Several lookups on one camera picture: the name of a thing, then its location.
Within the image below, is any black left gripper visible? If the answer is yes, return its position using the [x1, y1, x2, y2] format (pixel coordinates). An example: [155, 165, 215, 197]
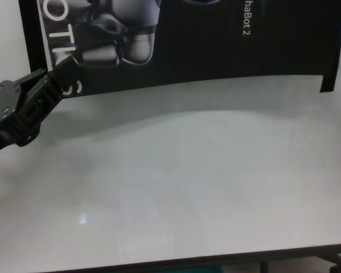
[0, 58, 83, 148]

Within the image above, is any black rectangular tape frame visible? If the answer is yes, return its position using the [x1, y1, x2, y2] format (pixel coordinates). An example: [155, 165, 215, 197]
[18, 0, 341, 94]

